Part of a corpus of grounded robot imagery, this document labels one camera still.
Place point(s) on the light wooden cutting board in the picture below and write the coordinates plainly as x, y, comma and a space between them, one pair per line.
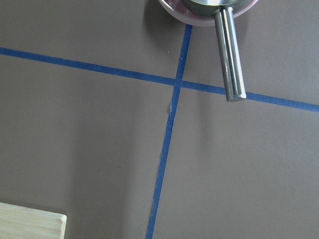
18, 222

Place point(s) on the steel scoop with handle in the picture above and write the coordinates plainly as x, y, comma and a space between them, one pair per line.
229, 55

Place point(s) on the pink bowl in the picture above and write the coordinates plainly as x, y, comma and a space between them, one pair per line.
201, 12

